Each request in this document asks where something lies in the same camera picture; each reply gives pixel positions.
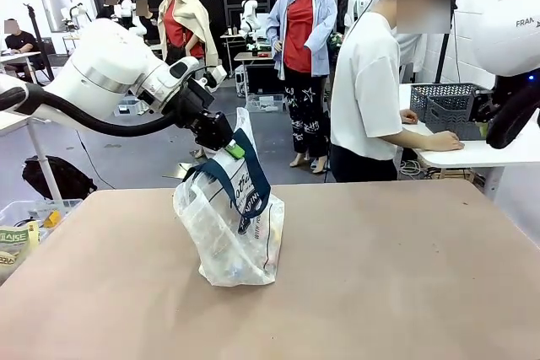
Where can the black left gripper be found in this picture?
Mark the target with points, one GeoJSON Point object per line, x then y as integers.
{"type": "Point", "coordinates": [211, 130]}

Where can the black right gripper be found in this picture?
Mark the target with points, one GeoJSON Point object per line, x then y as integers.
{"type": "Point", "coordinates": [483, 107]}

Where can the grey plastic lattice basket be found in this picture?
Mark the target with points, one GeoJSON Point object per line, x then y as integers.
{"type": "Point", "coordinates": [447, 119]}

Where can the person's right forearm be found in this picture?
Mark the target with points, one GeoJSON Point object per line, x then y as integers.
{"type": "Point", "coordinates": [415, 138]}

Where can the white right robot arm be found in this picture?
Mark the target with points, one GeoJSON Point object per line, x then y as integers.
{"type": "Point", "coordinates": [506, 31]}

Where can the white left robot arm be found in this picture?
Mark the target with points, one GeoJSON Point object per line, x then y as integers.
{"type": "Point", "coordinates": [109, 65]}

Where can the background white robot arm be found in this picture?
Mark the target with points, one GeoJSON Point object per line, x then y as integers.
{"type": "Point", "coordinates": [78, 10]}
{"type": "Point", "coordinates": [249, 10]}
{"type": "Point", "coordinates": [126, 8]}

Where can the person's right hand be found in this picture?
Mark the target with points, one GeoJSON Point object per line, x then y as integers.
{"type": "Point", "coordinates": [448, 141]}

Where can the person's left hand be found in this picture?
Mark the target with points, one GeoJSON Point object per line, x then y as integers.
{"type": "Point", "coordinates": [408, 116]}

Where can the white work table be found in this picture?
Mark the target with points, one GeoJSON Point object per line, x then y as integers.
{"type": "Point", "coordinates": [464, 157]}

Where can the clear plastic storage bin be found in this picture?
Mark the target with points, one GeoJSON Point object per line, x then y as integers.
{"type": "Point", "coordinates": [25, 208]}
{"type": "Point", "coordinates": [266, 103]}

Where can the black tripod stand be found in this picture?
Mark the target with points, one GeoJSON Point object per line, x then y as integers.
{"type": "Point", "coordinates": [443, 52]}

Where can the background work table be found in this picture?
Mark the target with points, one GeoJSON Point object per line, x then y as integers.
{"type": "Point", "coordinates": [253, 56]}

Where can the person in white t-shirt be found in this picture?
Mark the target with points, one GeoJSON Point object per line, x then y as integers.
{"type": "Point", "coordinates": [363, 82]}

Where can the background person in dark top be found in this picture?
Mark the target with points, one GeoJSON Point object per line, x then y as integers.
{"type": "Point", "coordinates": [147, 25]}

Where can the black backpack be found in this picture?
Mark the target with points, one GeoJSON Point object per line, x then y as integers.
{"type": "Point", "coordinates": [63, 178]}

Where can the white side table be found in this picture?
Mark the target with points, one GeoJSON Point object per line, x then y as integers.
{"type": "Point", "coordinates": [45, 166]}

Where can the small yellow item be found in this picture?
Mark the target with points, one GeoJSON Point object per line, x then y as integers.
{"type": "Point", "coordinates": [52, 218]}

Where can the grey framed board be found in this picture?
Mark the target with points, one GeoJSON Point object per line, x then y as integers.
{"type": "Point", "coordinates": [55, 10]}

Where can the thin black tripod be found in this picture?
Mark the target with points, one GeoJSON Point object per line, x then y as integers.
{"type": "Point", "coordinates": [36, 31]}

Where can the beige package green label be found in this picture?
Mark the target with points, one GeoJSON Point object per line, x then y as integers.
{"type": "Point", "coordinates": [17, 238]}

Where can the seated person in black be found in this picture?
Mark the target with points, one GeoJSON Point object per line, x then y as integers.
{"type": "Point", "coordinates": [21, 41]}

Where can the beige package black print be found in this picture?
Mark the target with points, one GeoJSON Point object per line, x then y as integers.
{"type": "Point", "coordinates": [8, 261]}

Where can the wooden frame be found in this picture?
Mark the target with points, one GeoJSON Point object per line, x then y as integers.
{"type": "Point", "coordinates": [455, 173]}

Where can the metal mannequin base plate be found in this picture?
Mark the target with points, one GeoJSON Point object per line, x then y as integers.
{"type": "Point", "coordinates": [179, 171]}

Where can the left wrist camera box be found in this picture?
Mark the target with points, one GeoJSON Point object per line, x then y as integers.
{"type": "Point", "coordinates": [217, 74]}

